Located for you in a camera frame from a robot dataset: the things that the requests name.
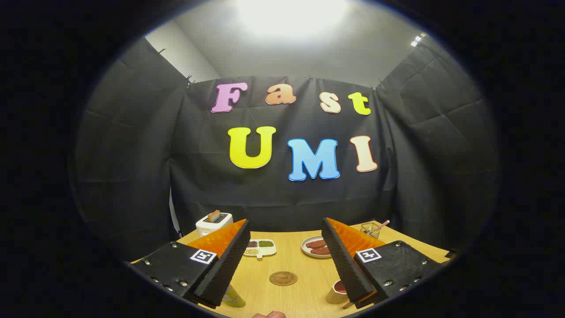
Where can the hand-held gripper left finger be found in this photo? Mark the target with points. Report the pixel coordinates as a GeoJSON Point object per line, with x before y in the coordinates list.
{"type": "Point", "coordinates": [223, 269]}

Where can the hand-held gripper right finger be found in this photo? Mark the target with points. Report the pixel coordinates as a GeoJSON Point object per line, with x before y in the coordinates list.
{"type": "Point", "coordinates": [346, 265]}

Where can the silver green juice bottle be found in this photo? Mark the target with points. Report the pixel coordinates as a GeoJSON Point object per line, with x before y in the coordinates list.
{"type": "Point", "coordinates": [234, 300]}

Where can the round brown coaster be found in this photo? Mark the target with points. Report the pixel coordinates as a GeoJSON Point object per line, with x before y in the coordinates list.
{"type": "Point", "coordinates": [283, 278]}

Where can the reddish brown sausage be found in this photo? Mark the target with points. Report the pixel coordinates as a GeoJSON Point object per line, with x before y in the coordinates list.
{"type": "Point", "coordinates": [315, 244]}
{"type": "Point", "coordinates": [322, 251]}

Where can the white oval plate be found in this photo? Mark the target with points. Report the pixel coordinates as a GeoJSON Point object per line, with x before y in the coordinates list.
{"type": "Point", "coordinates": [307, 251]}

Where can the white divided dish of beans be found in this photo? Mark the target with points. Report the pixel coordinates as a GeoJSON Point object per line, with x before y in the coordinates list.
{"type": "Point", "coordinates": [260, 248]}

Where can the white toaster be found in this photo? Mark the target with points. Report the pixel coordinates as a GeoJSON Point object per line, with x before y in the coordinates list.
{"type": "Point", "coordinates": [207, 228]}

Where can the toast slice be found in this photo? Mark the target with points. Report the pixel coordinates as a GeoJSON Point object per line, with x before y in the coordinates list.
{"type": "Point", "coordinates": [213, 216]}

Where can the pink striped straw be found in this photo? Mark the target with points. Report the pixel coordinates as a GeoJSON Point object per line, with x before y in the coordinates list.
{"type": "Point", "coordinates": [383, 224]}

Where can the wooden table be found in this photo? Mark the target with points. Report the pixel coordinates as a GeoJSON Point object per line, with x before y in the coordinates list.
{"type": "Point", "coordinates": [300, 302]}

